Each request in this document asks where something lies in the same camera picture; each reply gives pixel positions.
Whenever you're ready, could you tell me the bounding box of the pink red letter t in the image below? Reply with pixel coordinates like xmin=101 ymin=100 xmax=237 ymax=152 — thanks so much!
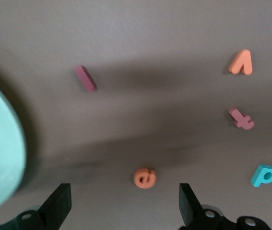
xmin=228 ymin=107 xmax=255 ymax=130

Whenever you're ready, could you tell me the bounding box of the brown table cover sheet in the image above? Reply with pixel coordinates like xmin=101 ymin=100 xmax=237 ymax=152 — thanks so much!
xmin=0 ymin=0 xmax=272 ymax=230

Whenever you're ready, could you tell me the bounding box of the teal letter p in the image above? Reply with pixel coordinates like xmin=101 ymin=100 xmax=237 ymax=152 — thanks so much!
xmin=250 ymin=163 xmax=272 ymax=188

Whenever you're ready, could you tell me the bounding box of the maroon letter l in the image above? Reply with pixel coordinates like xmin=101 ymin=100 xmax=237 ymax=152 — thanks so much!
xmin=74 ymin=65 xmax=97 ymax=92

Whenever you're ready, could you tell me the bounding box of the orange letter e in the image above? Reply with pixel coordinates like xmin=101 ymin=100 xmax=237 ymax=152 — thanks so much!
xmin=133 ymin=167 xmax=156 ymax=189

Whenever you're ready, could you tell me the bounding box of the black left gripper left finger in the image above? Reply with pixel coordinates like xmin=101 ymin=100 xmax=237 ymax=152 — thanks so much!
xmin=0 ymin=183 xmax=72 ymax=230

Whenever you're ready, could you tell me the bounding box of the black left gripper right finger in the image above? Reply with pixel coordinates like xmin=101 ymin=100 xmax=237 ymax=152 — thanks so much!
xmin=178 ymin=183 xmax=271 ymax=230

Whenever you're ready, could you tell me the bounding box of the orange letter v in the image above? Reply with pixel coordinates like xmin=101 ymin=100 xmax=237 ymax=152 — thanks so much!
xmin=228 ymin=49 xmax=253 ymax=75

